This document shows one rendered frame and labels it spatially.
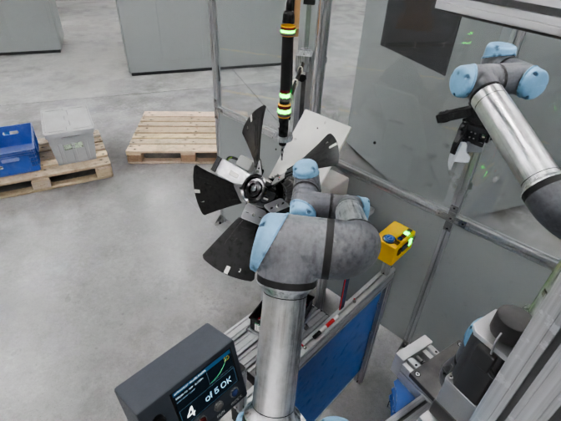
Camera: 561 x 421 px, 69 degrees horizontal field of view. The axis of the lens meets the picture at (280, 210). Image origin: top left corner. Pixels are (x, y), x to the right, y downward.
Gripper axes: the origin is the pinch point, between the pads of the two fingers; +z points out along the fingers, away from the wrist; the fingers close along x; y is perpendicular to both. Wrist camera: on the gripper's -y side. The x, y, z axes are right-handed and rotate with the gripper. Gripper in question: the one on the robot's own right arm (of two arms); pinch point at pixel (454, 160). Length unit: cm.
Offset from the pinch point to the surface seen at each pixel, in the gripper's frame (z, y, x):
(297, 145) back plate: 24, -71, 8
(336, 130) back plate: 15, -56, 16
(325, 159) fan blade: 10.6, -39.5, -13.4
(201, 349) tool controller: 23, -15, -89
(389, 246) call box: 41.1, -12.1, -3.4
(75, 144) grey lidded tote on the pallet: 114, -321, -5
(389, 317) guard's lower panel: 132, -21, 46
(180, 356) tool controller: 24, -17, -93
